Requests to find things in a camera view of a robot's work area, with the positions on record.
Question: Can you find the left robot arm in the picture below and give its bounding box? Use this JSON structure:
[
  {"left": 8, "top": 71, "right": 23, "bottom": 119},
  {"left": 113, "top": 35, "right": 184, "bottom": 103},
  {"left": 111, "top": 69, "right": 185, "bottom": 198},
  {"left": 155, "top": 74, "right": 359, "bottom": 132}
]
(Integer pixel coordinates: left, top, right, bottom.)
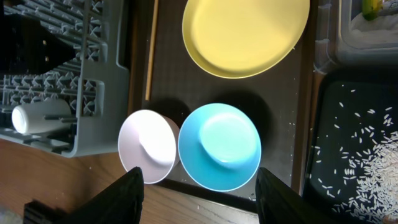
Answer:
[{"left": 1, "top": 14, "right": 75, "bottom": 75}]

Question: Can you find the black rectangular tray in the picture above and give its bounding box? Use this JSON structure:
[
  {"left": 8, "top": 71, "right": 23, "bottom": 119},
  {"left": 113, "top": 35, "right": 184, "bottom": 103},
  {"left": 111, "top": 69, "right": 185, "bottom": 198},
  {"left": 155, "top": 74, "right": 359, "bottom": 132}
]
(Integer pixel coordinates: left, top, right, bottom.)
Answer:
[{"left": 301, "top": 70, "right": 398, "bottom": 224}]

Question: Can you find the grey plastic dish rack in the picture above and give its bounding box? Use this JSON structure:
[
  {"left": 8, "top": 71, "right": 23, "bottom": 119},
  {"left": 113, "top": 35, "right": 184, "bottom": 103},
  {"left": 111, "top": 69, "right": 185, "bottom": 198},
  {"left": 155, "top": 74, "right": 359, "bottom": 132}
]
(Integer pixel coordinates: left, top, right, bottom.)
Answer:
[{"left": 1, "top": 0, "right": 130, "bottom": 158}]

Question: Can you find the light blue bowl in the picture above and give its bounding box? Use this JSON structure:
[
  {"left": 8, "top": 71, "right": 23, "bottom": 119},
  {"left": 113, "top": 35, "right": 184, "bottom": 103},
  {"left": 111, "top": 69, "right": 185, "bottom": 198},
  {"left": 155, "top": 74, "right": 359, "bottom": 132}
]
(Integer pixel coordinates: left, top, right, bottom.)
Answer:
[{"left": 178, "top": 103, "right": 262, "bottom": 192}]

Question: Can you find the pile of white rice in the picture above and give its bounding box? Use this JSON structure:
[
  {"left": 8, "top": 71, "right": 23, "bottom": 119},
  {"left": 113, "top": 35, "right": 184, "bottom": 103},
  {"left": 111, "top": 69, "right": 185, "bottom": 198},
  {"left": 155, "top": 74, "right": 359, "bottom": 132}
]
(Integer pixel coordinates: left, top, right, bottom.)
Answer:
[{"left": 307, "top": 88, "right": 398, "bottom": 223}]

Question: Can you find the clear plastic bin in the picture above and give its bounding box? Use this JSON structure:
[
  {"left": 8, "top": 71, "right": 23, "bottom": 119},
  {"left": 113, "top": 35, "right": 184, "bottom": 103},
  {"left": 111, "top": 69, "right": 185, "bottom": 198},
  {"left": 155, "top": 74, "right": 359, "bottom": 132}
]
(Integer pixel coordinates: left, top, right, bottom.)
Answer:
[{"left": 313, "top": 0, "right": 397, "bottom": 74}]

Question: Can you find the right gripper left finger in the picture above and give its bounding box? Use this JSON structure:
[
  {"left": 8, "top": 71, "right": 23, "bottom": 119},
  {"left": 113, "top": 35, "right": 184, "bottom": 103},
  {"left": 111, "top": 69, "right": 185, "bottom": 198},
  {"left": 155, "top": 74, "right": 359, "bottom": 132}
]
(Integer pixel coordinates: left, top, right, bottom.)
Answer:
[{"left": 23, "top": 167, "right": 144, "bottom": 224}]

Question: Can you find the pink white bowl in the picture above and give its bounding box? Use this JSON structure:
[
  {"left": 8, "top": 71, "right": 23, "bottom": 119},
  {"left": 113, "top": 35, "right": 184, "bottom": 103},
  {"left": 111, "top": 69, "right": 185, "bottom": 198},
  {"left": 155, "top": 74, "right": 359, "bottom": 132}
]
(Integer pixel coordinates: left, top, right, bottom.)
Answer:
[{"left": 118, "top": 110, "right": 180, "bottom": 184}]

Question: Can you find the yellow round plate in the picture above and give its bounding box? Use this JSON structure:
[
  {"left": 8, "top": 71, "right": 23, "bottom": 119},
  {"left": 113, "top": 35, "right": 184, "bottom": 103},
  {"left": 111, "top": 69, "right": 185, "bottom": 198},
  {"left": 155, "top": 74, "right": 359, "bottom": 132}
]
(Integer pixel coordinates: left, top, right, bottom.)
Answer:
[{"left": 182, "top": 0, "right": 310, "bottom": 79}]

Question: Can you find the white cup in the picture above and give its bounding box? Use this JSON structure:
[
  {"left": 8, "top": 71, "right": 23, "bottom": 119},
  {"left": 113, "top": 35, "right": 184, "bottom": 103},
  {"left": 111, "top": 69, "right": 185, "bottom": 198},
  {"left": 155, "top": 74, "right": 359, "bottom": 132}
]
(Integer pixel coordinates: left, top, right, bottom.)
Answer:
[{"left": 11, "top": 99, "right": 72, "bottom": 134}]

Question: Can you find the wooden chopstick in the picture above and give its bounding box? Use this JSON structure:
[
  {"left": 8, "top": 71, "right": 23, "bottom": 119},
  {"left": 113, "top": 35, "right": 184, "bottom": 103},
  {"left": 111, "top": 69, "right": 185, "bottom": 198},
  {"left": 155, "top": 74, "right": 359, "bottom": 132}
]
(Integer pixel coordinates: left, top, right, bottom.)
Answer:
[{"left": 145, "top": 0, "right": 159, "bottom": 101}]

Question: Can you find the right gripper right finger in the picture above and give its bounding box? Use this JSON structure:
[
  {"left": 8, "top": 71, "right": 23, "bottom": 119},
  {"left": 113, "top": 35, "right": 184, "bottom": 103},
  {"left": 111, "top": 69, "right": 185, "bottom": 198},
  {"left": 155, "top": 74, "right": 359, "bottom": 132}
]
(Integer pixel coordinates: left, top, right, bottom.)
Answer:
[{"left": 255, "top": 167, "right": 335, "bottom": 224}]

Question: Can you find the dark brown serving tray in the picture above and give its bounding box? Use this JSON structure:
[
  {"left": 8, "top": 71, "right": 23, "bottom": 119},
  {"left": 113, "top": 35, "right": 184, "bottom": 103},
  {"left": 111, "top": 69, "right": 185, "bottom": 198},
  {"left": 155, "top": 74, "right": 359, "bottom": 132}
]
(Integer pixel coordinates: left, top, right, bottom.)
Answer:
[{"left": 127, "top": 0, "right": 315, "bottom": 189}]

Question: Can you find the white napkin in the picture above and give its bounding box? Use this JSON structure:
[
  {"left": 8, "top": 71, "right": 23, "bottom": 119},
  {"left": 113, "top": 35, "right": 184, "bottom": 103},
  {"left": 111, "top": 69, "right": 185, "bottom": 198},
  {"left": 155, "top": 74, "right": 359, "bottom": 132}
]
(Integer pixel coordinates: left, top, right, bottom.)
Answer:
[{"left": 349, "top": 13, "right": 397, "bottom": 44}]

